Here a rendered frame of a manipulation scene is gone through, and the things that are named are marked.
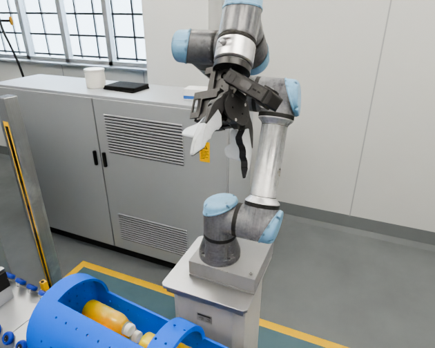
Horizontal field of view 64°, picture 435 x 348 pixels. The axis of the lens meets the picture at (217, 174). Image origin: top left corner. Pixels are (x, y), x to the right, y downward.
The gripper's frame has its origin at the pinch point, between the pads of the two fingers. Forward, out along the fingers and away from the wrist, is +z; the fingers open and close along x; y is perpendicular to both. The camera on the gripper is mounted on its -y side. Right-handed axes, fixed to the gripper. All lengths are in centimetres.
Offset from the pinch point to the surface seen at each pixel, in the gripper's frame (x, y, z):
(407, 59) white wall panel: -231, 24, -152
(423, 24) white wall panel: -219, 12, -172
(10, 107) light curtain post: -2, 119, -26
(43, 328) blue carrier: -11, 66, 46
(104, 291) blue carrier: -34, 74, 37
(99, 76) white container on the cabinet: -82, 207, -96
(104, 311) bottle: -28, 63, 41
